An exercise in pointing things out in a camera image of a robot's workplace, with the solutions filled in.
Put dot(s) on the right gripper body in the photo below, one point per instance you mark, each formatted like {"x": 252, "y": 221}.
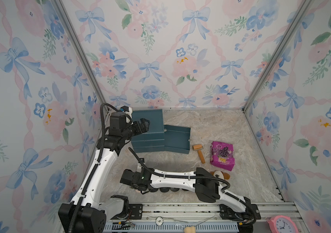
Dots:
{"x": 133, "y": 186}

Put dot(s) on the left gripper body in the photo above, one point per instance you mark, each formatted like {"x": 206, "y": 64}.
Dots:
{"x": 134, "y": 129}

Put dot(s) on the teal drawer cabinet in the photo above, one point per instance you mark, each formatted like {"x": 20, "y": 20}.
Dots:
{"x": 154, "y": 139}

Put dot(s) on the teal drawer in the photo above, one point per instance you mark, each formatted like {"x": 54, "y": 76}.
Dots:
{"x": 177, "y": 139}

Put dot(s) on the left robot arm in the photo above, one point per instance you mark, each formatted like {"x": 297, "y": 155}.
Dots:
{"x": 95, "y": 174}

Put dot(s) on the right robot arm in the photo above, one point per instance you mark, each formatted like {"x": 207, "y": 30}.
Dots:
{"x": 208, "y": 189}

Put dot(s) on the brown plush dog toy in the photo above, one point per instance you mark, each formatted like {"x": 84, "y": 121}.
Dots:
{"x": 220, "y": 174}

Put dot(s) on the purple snack bag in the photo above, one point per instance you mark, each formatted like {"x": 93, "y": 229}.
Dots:
{"x": 222, "y": 155}

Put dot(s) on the pink alarm clock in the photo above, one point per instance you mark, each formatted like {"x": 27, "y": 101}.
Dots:
{"x": 282, "y": 224}

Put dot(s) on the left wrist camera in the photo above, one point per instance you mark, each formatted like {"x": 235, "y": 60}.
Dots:
{"x": 122, "y": 116}

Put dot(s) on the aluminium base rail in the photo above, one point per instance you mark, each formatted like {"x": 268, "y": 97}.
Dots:
{"x": 185, "y": 218}

